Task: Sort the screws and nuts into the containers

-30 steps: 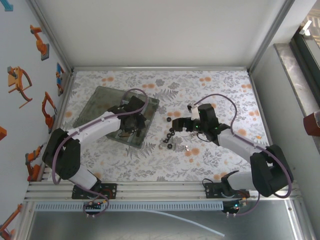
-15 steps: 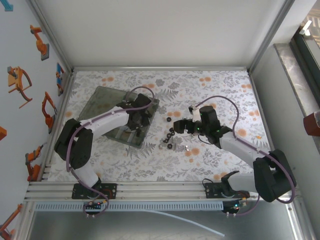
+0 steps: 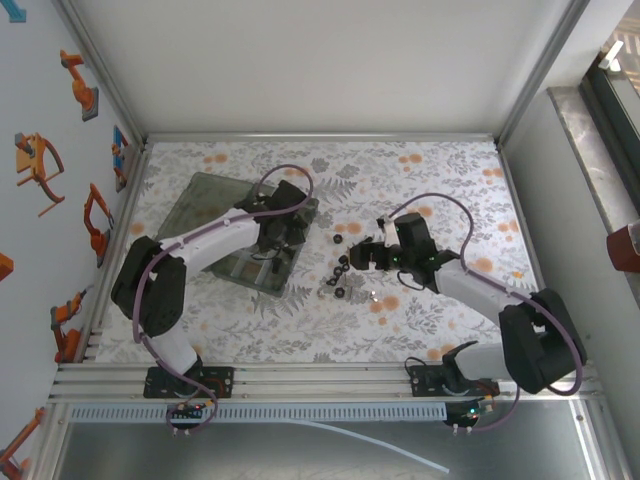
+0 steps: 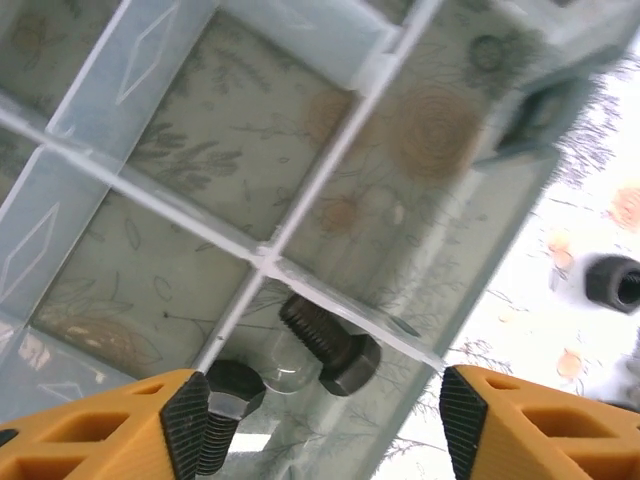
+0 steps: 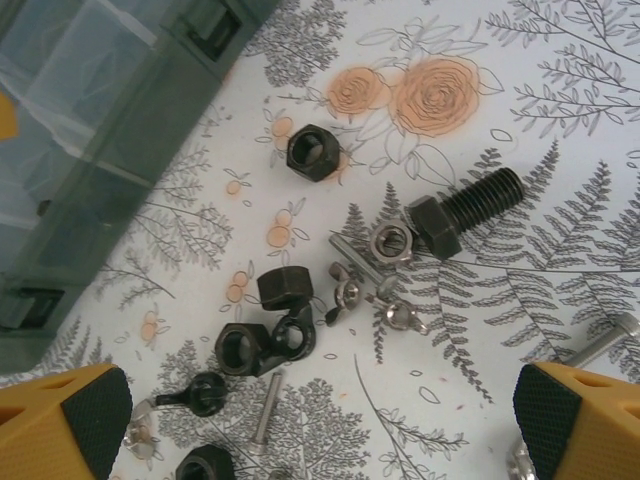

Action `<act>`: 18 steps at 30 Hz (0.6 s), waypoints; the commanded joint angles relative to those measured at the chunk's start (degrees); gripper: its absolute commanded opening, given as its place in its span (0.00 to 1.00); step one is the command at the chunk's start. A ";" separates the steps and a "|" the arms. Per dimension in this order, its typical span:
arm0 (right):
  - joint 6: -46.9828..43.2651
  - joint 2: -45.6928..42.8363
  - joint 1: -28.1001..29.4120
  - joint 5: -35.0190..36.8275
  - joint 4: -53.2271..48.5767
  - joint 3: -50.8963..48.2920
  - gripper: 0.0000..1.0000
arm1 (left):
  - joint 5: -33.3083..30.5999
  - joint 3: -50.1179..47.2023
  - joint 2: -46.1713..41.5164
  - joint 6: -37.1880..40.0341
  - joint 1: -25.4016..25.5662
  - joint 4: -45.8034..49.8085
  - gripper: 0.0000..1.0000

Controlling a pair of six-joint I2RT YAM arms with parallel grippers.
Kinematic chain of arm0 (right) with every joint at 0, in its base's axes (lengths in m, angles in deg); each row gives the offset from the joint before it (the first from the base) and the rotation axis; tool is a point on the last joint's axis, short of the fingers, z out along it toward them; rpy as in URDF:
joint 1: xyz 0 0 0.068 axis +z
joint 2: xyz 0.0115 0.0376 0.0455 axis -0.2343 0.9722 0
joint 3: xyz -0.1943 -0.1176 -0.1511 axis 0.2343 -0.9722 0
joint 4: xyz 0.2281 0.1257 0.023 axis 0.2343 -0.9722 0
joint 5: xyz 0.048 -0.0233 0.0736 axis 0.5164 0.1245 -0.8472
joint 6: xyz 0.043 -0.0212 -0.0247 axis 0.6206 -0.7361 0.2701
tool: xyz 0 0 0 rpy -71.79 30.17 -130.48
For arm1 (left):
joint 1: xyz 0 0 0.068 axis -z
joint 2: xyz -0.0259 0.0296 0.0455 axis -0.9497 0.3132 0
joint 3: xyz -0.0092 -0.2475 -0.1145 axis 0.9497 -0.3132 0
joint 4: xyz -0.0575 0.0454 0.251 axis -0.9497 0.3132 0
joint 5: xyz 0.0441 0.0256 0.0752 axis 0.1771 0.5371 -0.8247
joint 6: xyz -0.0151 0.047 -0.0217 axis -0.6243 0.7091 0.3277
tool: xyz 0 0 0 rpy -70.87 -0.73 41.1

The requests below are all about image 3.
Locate white slotted cable duct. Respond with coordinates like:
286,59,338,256
69,403,449,422

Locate white window handle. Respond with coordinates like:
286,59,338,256
599,40,625,71

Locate wide aluminium frame rail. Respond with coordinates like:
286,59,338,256
47,360,604,404

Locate brown cup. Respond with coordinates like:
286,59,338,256
606,219,640,274

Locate blue wall sticker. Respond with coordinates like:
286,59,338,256
0,0,29,24

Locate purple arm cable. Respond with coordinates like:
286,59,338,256
130,163,315,436
392,193,589,434

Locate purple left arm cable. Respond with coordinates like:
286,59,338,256
130,163,315,436

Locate floral patterned table mat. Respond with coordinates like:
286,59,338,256
94,141,559,364

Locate blue and orange sticker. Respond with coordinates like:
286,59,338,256
110,124,132,194

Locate grey stone window sill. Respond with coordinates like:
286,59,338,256
547,85,640,236

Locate dark window frame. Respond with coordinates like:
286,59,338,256
579,29,640,169

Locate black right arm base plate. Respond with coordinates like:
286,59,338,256
409,364,501,399

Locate white plastic tube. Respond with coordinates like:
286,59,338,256
292,418,451,475

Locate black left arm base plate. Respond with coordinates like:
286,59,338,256
143,366,236,399

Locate grey metal shelf plate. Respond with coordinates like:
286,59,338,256
59,421,586,480

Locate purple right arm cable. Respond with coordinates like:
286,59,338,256
392,193,589,434

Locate aluminium frame post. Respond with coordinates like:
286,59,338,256
52,0,150,149
497,0,592,149

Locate orange claw machine sticker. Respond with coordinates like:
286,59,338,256
13,132,66,219

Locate clear green compartment organizer box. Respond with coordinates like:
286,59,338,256
154,171,321,297

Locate small green circuit board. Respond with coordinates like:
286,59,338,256
167,399,211,419
462,398,496,422

